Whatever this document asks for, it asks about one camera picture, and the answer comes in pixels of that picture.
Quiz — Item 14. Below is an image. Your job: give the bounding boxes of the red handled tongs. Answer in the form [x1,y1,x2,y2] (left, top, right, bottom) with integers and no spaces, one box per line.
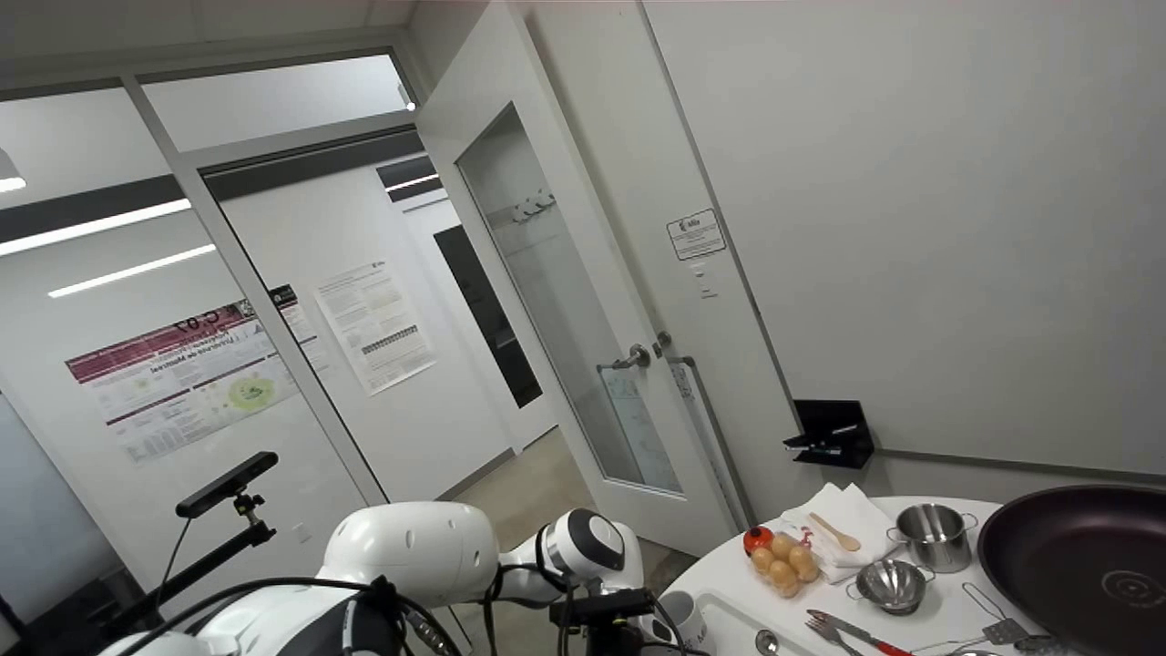
[807,606,914,656]

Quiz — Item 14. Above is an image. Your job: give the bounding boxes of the dark narrow window panel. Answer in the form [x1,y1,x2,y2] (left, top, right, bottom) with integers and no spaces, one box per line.
[435,223,548,413]

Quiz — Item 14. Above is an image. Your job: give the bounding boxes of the small steel bowl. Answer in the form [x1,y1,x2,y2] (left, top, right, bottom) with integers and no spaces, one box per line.
[854,555,935,614]

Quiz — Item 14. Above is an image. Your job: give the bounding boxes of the white door with glass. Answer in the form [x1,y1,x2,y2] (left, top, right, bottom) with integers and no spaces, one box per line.
[415,0,780,556]

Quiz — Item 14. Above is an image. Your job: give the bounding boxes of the silver door handle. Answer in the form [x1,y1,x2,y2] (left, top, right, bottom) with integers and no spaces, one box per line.
[598,330,677,375]

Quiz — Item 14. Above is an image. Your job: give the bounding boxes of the white napkin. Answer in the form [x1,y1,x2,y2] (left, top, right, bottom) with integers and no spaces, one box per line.
[778,482,905,574]

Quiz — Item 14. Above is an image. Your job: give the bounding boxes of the black frying pan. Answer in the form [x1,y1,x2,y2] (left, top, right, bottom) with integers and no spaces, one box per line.
[978,484,1166,656]

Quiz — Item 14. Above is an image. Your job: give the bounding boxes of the black stereo camera bar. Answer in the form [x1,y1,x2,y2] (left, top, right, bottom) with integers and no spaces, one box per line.
[177,447,282,522]

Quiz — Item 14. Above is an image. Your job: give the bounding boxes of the black wall holder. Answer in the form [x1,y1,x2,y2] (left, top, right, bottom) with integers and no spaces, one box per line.
[784,398,880,468]

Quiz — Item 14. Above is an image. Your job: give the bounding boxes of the bread rolls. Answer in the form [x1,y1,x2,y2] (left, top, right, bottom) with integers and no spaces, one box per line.
[744,528,828,601]

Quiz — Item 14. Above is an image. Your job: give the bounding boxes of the small wooden spoon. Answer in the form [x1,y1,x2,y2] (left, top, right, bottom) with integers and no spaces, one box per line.
[811,510,864,556]

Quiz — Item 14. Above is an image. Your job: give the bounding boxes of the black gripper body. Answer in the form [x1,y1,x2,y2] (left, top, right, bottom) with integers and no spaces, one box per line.
[598,619,677,656]

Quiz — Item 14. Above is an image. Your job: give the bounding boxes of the white paper notice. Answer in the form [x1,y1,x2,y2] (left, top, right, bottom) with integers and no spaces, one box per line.
[319,256,437,398]

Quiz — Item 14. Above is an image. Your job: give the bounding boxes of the small white wall sign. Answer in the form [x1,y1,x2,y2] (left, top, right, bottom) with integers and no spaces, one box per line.
[665,206,729,266]

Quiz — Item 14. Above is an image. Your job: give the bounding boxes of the wall poster with red header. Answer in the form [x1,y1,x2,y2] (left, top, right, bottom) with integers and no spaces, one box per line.
[65,297,302,461]

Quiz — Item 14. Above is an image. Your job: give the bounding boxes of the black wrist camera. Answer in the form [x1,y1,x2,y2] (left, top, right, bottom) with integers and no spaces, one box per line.
[548,585,661,629]

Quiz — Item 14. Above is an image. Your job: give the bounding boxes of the small metal utensil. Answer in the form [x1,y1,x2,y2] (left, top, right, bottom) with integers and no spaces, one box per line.
[964,579,1035,651]

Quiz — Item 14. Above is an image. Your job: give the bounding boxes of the small steel pot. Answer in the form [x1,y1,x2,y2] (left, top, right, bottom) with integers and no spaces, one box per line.
[893,500,982,574]

